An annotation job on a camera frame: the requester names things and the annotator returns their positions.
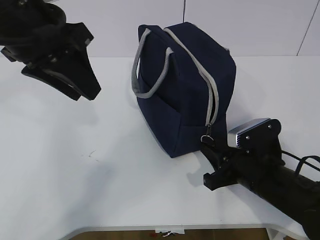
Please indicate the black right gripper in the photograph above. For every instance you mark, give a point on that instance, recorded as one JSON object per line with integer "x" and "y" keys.
{"x": 260, "y": 170}

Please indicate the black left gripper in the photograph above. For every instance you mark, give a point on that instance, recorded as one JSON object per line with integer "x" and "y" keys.
{"x": 58, "y": 50}

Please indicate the navy blue lunch bag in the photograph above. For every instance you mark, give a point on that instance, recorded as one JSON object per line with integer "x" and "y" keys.
{"x": 183, "y": 81}

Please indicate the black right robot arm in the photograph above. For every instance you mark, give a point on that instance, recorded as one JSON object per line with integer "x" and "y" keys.
{"x": 301, "y": 201}

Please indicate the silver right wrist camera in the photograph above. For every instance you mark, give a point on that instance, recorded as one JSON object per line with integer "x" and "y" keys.
{"x": 258, "y": 132}

